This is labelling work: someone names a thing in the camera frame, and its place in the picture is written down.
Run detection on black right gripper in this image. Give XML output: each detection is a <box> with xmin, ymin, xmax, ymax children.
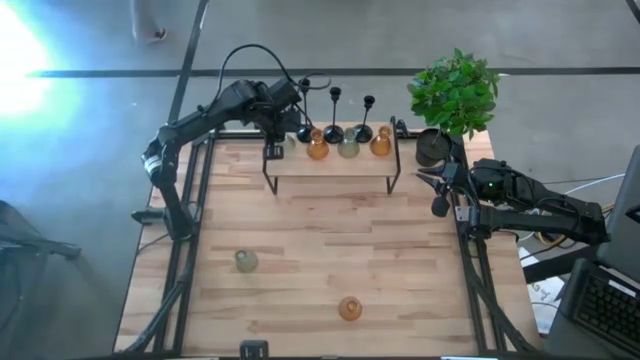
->
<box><xmin>415</xmin><ymin>158</ymin><xmax>525</xmax><ymax>219</ymax></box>

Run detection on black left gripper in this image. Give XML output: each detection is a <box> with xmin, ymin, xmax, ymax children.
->
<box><xmin>233</xmin><ymin>78</ymin><xmax>304</xmax><ymax>162</ymax></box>

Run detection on tall black metal candlestick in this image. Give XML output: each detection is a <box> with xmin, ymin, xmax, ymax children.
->
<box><xmin>295</xmin><ymin>77</ymin><xmax>316</xmax><ymax>145</ymax></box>

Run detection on amber ribbed glass candle holder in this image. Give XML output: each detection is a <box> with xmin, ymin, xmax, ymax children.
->
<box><xmin>306</xmin><ymin>127</ymin><xmax>331</xmax><ymax>162</ymax></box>
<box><xmin>337</xmin><ymin>295</ymin><xmax>364</xmax><ymax>323</ymax></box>
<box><xmin>369</xmin><ymin>124</ymin><xmax>394</xmax><ymax>157</ymax></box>

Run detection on medium black metal candlestick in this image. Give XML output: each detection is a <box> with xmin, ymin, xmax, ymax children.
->
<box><xmin>322</xmin><ymin>86</ymin><xmax>346</xmax><ymax>145</ymax></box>

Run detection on short black metal candlestick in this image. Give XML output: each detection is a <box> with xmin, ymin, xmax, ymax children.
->
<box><xmin>352</xmin><ymin>94</ymin><xmax>376</xmax><ymax>145</ymax></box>

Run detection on wooden riser shelf black legs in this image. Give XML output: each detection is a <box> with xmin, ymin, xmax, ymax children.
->
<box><xmin>261</xmin><ymin>115</ymin><xmax>403</xmax><ymax>196</ymax></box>

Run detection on green potted plant black pot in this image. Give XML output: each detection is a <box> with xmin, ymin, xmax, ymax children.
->
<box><xmin>406</xmin><ymin>47</ymin><xmax>502</xmax><ymax>169</ymax></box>

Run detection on black desk bar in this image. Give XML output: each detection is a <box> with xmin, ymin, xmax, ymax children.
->
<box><xmin>522</xmin><ymin>243</ymin><xmax>601</xmax><ymax>285</ymax></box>

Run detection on white paper sheet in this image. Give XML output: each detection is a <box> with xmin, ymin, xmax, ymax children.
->
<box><xmin>517</xmin><ymin>246</ymin><xmax>569</xmax><ymax>337</ymax></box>

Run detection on standing person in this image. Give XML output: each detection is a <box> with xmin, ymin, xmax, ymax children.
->
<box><xmin>130</xmin><ymin>0</ymin><xmax>169</xmax><ymax>45</ymax></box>

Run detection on grey open laptop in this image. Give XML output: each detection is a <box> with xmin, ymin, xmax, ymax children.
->
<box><xmin>559</xmin><ymin>144</ymin><xmax>640</xmax><ymax>357</ymax></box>

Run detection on black box device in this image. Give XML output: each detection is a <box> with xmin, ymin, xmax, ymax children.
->
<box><xmin>239</xmin><ymin>339</ymin><xmax>270</xmax><ymax>360</ymax></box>

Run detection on dark metal stand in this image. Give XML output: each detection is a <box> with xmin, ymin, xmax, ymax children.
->
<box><xmin>0</xmin><ymin>198</ymin><xmax>83</xmax><ymax>360</ymax></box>

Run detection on black frame crossbar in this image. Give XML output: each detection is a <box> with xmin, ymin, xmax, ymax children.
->
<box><xmin>212</xmin><ymin>128</ymin><xmax>421</xmax><ymax>141</ymax></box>

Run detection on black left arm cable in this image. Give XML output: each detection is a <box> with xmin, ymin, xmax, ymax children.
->
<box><xmin>214</xmin><ymin>43</ymin><xmax>333</xmax><ymax>109</ymax></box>

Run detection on yellow cable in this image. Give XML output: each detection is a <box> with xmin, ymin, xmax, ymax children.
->
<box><xmin>537</xmin><ymin>202</ymin><xmax>616</xmax><ymax>250</ymax></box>

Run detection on black aluminium frame rail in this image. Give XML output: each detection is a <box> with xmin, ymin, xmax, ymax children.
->
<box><xmin>442</xmin><ymin>130</ymin><xmax>539</xmax><ymax>357</ymax></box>
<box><xmin>117</xmin><ymin>134</ymin><xmax>216</xmax><ymax>357</ymax></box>

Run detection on white cable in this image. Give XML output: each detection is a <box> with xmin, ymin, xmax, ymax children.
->
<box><xmin>567</xmin><ymin>172</ymin><xmax>627</xmax><ymax>196</ymax></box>

